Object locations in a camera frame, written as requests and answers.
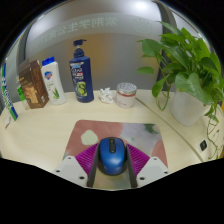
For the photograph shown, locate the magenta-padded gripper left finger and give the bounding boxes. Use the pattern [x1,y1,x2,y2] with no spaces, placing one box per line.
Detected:
[53,143,101,189]

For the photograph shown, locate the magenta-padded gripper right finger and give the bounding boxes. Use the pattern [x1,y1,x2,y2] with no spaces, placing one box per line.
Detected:
[124,143,171,189]

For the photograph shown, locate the blue and black computer mouse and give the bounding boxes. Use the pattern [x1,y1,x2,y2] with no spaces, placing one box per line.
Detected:
[97,136,129,176]

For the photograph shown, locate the floral pink green mouse pad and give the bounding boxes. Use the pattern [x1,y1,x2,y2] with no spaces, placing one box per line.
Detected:
[63,119,169,190]

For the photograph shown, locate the small jar with silver lid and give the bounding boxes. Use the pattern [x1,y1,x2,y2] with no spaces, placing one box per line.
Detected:
[115,82,138,109]

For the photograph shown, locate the small black desk button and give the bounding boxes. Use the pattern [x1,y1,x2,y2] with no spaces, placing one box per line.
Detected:
[199,139,208,152]

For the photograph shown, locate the crumpled white tissue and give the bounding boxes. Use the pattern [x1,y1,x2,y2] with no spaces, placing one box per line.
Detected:
[98,87,116,104]

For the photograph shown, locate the green plant in white pot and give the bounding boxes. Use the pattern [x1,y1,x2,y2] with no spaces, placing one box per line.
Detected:
[135,21,224,160]

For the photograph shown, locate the white bottle with blue cap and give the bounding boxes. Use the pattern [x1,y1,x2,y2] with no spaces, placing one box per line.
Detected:
[40,56,68,106]

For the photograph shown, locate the dark blue pump bottle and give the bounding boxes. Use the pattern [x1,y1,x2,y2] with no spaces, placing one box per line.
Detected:
[68,39,95,104]

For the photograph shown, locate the brown cardboard box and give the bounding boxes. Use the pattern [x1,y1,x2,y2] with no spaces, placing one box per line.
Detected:
[18,59,50,110]

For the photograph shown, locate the clear bottle with green label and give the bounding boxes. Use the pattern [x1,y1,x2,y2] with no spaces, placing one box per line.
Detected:
[15,75,31,111]

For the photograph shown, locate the white green shuttlecock tube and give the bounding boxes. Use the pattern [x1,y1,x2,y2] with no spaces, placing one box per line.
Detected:
[0,62,19,122]

